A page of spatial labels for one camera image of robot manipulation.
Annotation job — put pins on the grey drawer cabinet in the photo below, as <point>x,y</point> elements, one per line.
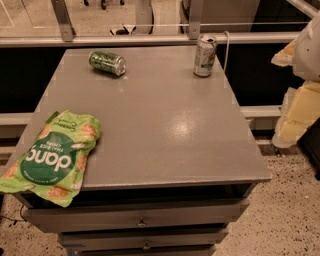
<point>167,136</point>

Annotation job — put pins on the green dang chips bag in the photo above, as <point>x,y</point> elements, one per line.
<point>53,168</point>

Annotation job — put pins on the grey metal railing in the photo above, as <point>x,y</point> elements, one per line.
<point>32,23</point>

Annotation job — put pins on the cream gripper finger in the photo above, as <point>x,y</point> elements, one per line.
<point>285,56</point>

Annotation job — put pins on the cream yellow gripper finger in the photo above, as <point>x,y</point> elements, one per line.
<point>299,111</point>

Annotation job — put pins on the upper grey drawer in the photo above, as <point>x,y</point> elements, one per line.
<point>131,216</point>

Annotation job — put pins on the lower grey drawer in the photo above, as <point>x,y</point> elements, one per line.
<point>144,239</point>

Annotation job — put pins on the green soda can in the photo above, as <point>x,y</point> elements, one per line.
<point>108,62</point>

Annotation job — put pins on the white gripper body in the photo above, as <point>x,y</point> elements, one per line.
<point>309,55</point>

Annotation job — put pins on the grey drawer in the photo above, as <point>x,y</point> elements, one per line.
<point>131,216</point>
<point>144,239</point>

